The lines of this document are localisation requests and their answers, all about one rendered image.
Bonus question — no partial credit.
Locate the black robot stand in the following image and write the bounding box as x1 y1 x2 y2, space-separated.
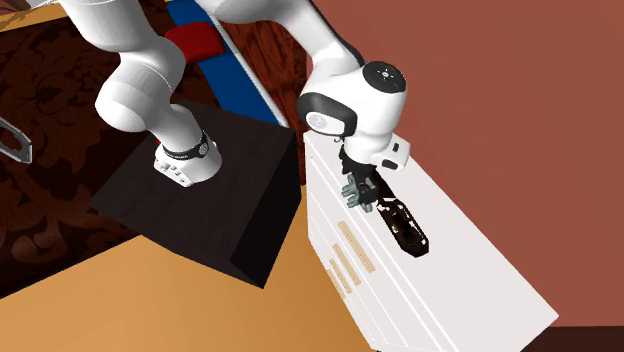
89 99 302 290

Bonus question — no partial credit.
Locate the grey green pronged object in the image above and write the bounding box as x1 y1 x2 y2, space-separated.
340 175 375 215

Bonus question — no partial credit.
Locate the bed with blue cover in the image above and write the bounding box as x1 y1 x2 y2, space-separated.
164 0 292 129

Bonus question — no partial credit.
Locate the dark brown patterned rug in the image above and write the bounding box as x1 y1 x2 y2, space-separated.
0 0 223 300

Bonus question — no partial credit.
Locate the white chest of drawers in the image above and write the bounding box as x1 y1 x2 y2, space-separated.
303 130 560 352

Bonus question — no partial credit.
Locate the black and brown oblong object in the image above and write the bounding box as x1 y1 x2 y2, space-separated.
376 196 431 259

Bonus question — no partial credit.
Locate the grey metal frame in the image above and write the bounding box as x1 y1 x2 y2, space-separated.
0 116 34 165

